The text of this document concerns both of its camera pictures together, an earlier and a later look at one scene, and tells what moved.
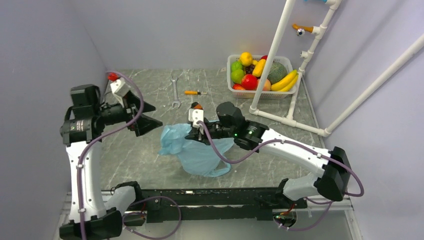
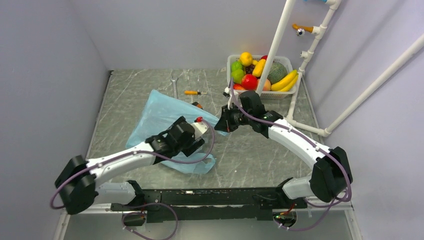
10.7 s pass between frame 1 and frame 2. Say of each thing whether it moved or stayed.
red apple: stayed
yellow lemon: stayed
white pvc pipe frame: stayed
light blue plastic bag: moved
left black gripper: moved
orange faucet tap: stayed
